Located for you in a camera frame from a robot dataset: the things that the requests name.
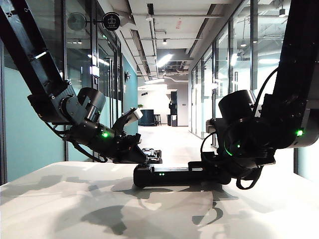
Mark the black handheld remote control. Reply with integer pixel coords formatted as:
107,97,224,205
133,164,232,189

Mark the black camera cable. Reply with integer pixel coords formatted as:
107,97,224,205
200,131,220,160

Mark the round grey glass sign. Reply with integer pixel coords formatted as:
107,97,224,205
67,12,87,32

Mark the dark bar counter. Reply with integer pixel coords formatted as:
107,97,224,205
139,109,156,127

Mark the long vertical door handle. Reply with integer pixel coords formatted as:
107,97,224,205
107,58,115,120

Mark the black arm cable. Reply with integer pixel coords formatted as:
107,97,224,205
44,120,110,163
251,67,279,118

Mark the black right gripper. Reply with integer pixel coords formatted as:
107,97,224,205
188,146,276,185

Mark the round black hanging sign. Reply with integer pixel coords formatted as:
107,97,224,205
102,12,122,32

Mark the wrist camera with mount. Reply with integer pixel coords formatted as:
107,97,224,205
205,118,226,150
111,107,144,137

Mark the black looped wrist cable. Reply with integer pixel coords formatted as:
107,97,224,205
235,166,262,190

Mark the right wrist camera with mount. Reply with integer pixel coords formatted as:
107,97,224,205
205,118,226,150

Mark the black quadruped robot dog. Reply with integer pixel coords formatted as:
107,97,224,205
141,148,163,165

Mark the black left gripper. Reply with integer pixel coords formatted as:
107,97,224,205
109,133,151,165

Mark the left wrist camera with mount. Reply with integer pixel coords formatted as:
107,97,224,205
111,107,144,137

